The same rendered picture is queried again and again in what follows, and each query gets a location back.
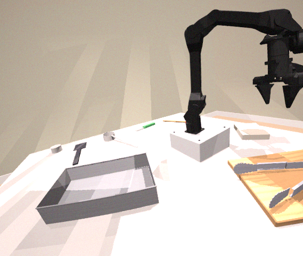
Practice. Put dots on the wooden board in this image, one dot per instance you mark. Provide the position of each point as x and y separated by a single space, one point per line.
264 185

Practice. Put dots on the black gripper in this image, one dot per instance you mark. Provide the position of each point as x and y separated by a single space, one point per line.
278 67

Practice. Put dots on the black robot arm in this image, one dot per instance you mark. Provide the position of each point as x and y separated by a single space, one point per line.
279 22

